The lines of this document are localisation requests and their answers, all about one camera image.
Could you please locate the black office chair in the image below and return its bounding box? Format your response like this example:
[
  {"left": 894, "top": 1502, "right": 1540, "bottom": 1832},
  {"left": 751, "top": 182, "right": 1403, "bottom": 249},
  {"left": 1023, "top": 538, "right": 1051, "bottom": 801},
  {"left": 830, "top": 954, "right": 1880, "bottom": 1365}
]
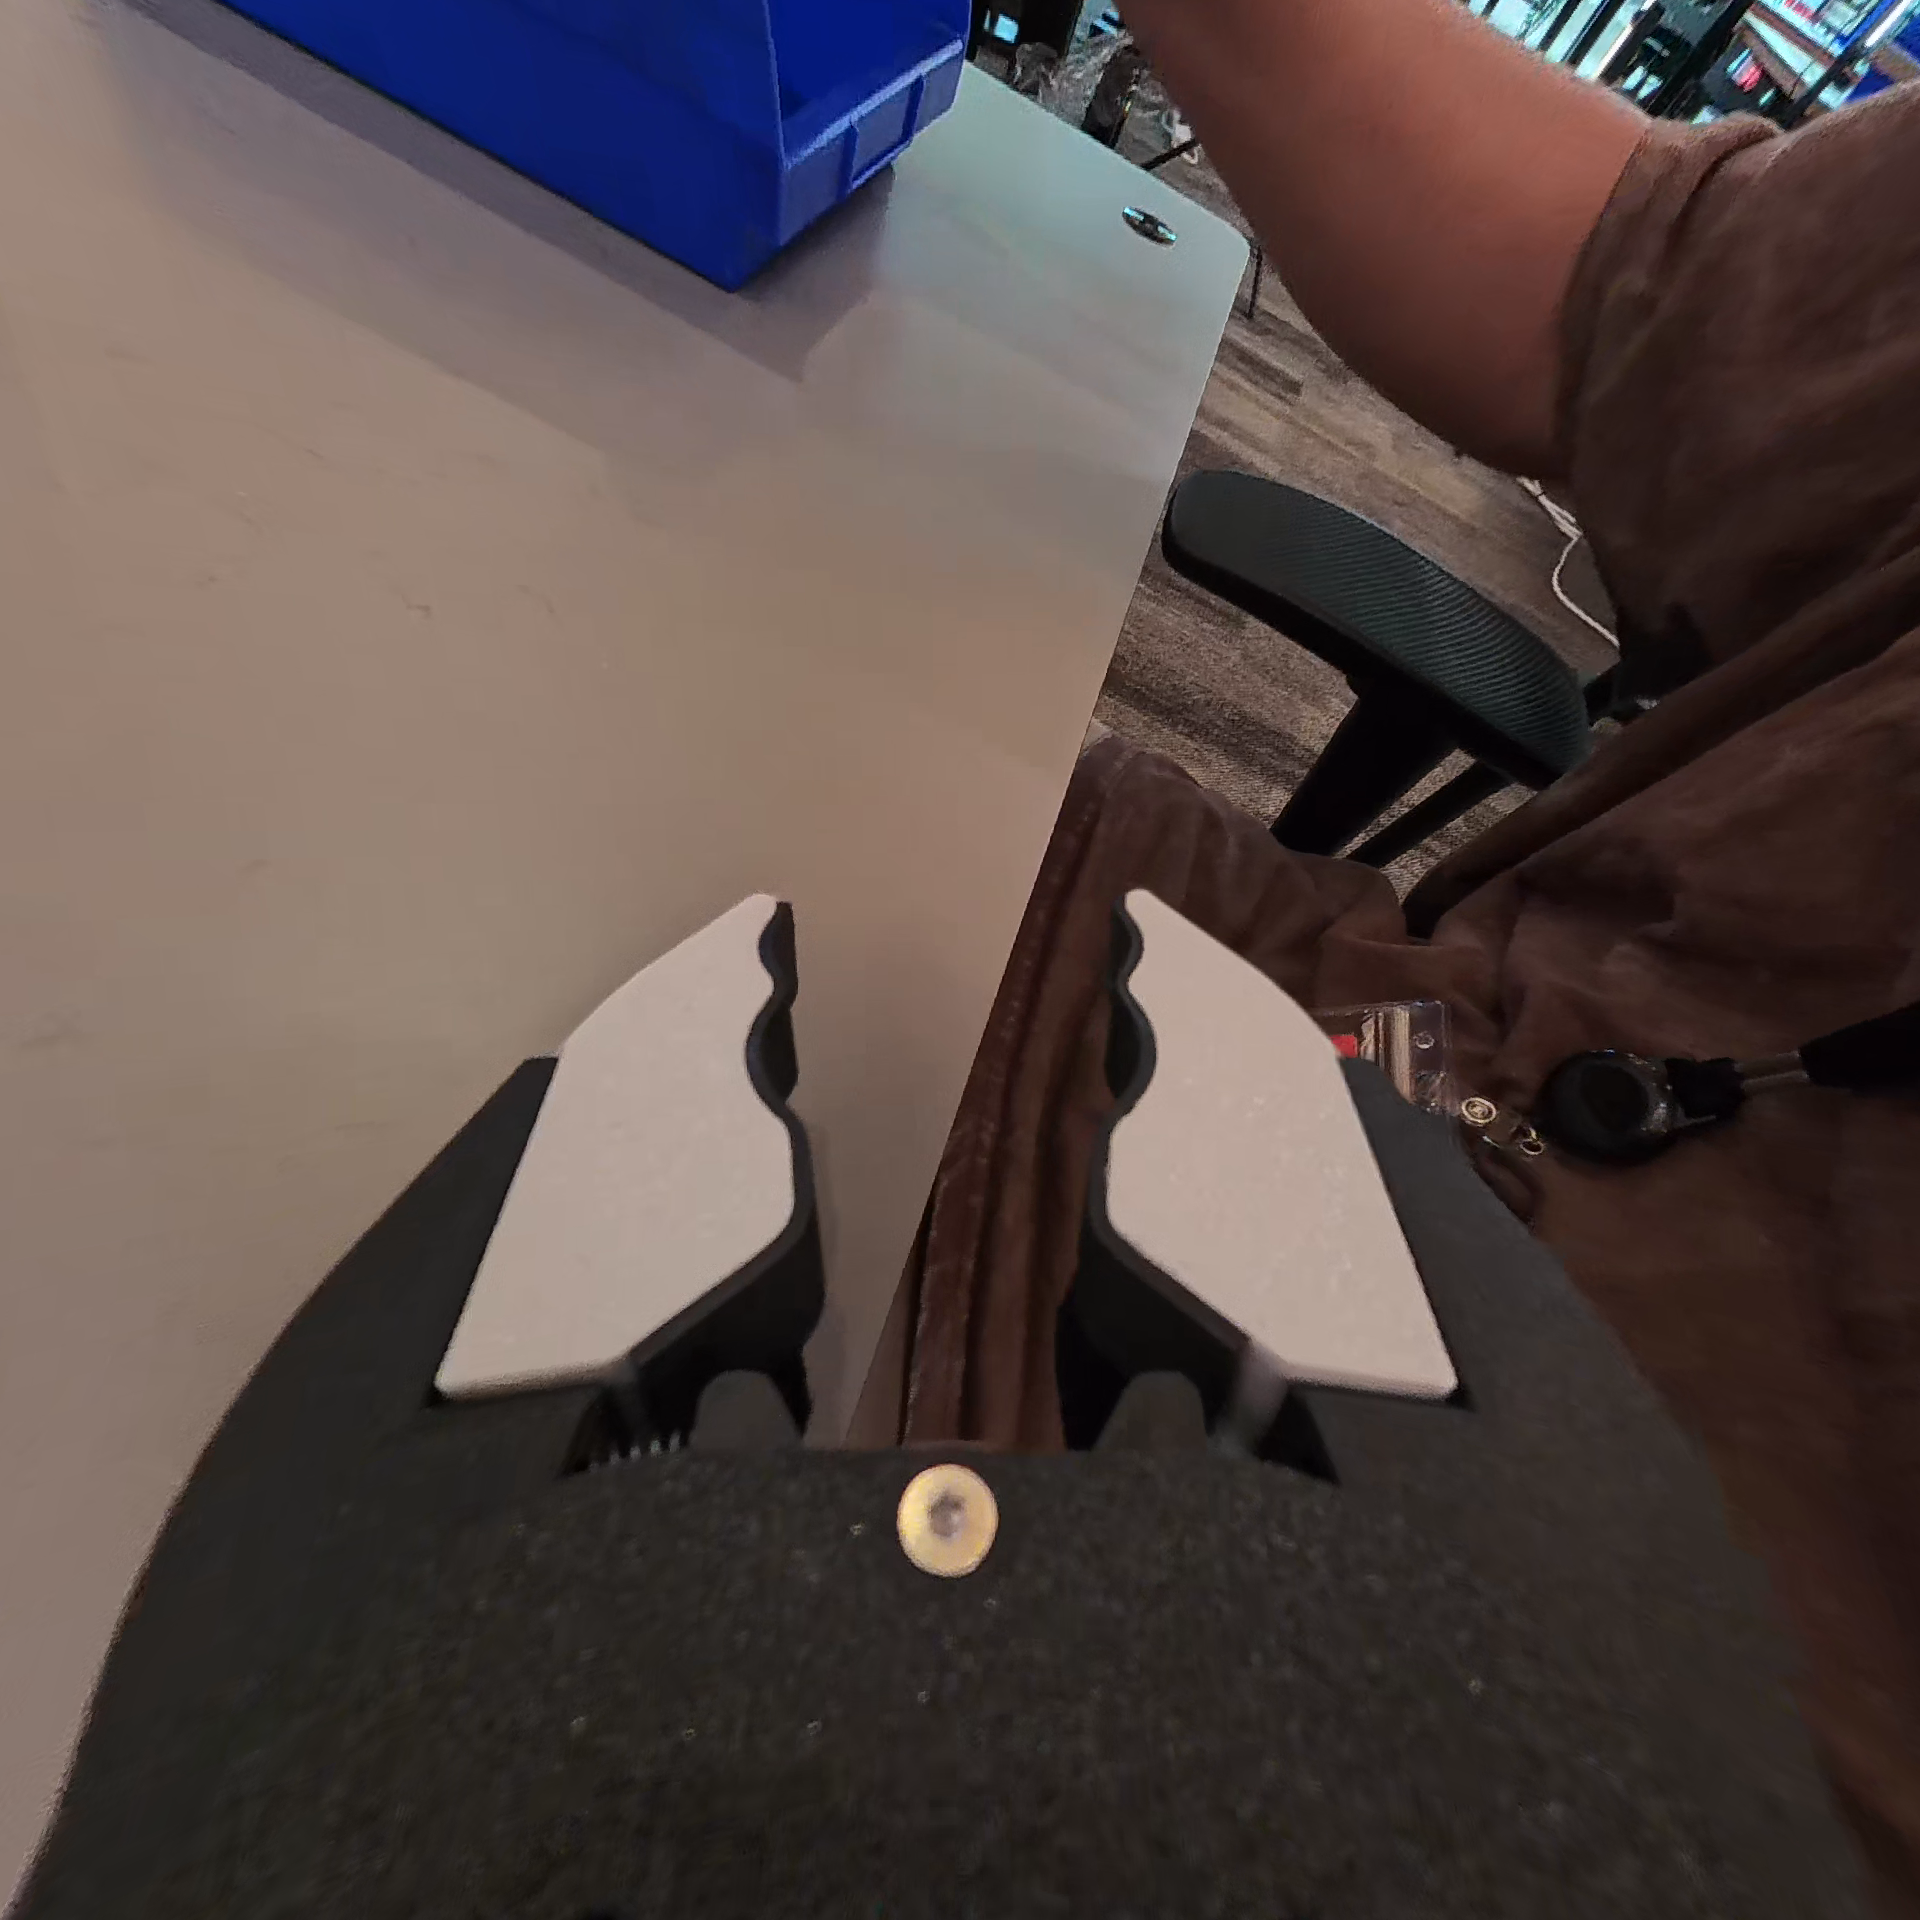
[{"left": 1163, "top": 469, "right": 1593, "bottom": 867}]

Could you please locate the white floor cable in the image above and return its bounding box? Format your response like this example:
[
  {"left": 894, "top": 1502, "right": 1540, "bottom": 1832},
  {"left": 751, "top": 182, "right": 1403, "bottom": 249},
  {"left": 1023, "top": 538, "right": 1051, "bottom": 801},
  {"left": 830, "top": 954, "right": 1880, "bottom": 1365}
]
[{"left": 1526, "top": 479, "right": 1624, "bottom": 637}]

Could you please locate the person's brown clothing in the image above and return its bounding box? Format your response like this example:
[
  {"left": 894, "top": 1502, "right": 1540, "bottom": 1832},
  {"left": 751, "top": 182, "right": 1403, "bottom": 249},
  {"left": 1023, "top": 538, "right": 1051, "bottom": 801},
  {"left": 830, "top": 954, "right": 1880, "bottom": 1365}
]
[{"left": 894, "top": 105, "right": 1920, "bottom": 1891}]

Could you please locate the clear badge holder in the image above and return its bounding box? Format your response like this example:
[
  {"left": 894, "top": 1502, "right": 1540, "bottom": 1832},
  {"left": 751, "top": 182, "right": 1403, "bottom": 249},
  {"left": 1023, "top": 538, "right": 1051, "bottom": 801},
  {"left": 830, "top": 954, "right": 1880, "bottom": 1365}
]
[{"left": 1320, "top": 999, "right": 1557, "bottom": 1167}]

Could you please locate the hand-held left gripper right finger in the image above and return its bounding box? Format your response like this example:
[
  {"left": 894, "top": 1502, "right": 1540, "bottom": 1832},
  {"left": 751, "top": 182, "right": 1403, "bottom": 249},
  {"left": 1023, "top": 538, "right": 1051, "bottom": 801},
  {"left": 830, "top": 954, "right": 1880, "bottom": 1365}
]
[{"left": 1066, "top": 888, "right": 1463, "bottom": 1418}]

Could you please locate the person's right forearm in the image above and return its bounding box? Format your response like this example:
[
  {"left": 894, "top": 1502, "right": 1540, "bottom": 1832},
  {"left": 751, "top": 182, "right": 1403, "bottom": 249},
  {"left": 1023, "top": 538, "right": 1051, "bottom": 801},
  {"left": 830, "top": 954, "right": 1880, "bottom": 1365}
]
[{"left": 1113, "top": 0, "right": 1637, "bottom": 478}]

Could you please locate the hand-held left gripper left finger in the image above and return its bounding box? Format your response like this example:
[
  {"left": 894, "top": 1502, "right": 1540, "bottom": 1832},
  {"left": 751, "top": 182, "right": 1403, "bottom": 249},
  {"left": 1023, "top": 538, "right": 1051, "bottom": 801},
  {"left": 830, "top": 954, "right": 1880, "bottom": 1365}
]
[{"left": 437, "top": 895, "right": 827, "bottom": 1418}]

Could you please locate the blue plastic bin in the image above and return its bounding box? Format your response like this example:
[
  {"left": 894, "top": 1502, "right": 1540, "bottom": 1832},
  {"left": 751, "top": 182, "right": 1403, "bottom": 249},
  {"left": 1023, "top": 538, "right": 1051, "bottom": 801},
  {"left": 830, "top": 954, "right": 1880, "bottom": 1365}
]
[{"left": 217, "top": 0, "right": 978, "bottom": 295}]

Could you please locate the grey desk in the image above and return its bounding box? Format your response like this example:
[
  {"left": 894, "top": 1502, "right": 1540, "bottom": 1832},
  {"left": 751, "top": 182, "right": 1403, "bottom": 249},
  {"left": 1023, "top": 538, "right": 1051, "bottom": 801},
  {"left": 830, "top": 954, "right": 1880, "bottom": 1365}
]
[{"left": 0, "top": 0, "right": 1254, "bottom": 1804}]

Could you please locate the black chest strap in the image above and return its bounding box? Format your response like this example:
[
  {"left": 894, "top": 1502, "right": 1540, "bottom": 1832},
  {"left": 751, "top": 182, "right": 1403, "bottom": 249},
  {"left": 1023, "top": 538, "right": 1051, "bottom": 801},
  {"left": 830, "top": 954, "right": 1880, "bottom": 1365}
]
[{"left": 1537, "top": 1007, "right": 1920, "bottom": 1167}]

